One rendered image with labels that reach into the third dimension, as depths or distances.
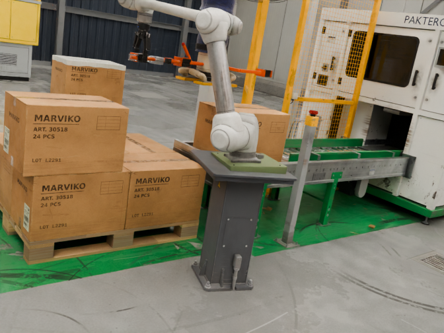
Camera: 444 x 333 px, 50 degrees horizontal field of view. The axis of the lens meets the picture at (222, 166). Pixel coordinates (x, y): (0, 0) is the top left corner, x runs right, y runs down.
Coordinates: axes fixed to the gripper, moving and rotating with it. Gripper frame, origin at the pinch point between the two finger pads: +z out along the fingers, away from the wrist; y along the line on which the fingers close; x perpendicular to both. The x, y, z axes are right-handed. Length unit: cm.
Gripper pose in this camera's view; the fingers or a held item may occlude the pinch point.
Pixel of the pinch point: (140, 57)
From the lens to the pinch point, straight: 307.2
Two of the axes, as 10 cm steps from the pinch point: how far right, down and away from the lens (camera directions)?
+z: -1.6, 9.5, 2.5
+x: -7.1, 0.7, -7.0
